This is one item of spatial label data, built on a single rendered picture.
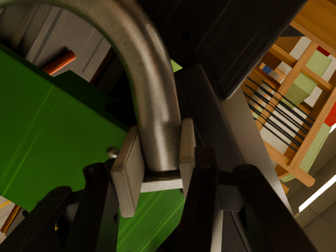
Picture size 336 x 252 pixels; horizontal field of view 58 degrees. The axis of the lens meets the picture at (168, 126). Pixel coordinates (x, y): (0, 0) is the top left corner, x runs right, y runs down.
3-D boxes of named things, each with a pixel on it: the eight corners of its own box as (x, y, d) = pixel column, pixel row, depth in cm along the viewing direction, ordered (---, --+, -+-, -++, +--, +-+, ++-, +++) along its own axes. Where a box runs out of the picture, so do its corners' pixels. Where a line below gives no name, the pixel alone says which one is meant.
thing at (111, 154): (125, 147, 25) (122, 153, 23) (117, 158, 25) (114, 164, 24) (112, 139, 24) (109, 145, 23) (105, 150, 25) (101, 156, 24)
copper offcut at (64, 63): (68, 47, 66) (76, 53, 66) (68, 54, 68) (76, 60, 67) (35, 69, 61) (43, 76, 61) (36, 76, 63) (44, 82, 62)
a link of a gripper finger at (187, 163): (178, 161, 15) (193, 160, 15) (181, 118, 22) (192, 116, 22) (186, 212, 16) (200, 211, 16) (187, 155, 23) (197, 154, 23)
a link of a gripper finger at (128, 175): (134, 217, 16) (121, 219, 16) (148, 160, 23) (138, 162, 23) (123, 168, 15) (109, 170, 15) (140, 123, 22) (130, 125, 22)
